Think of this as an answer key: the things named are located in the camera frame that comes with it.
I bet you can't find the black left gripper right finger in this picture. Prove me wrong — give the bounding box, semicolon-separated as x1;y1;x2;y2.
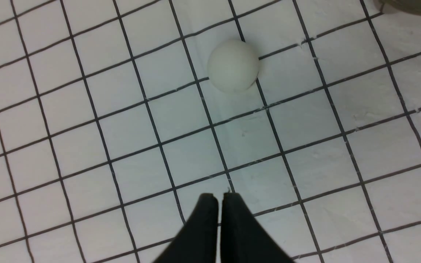
221;193;294;263

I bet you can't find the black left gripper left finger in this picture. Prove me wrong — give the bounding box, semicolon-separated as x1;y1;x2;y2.
154;193;219;263

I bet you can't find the white ping-pong ball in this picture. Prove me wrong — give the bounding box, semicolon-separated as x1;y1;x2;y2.
206;39;259;93

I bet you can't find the white checkered tablecloth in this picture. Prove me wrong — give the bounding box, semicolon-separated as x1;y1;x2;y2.
0;0;421;263

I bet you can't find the olive plastic storage bin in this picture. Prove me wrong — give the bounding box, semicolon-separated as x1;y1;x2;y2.
381;0;421;16

